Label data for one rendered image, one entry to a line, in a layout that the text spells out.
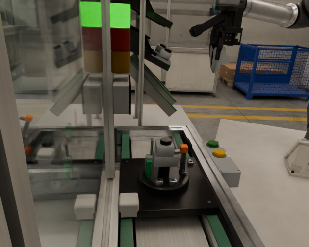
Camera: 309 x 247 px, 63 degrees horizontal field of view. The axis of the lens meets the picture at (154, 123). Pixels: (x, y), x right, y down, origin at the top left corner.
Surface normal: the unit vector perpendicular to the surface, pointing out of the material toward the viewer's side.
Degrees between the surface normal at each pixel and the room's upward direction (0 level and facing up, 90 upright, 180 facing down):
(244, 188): 0
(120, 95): 90
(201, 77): 90
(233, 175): 90
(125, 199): 0
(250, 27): 90
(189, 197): 0
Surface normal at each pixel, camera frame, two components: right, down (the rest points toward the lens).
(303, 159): -0.30, 0.36
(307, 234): 0.04, -0.92
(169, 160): 0.11, 0.39
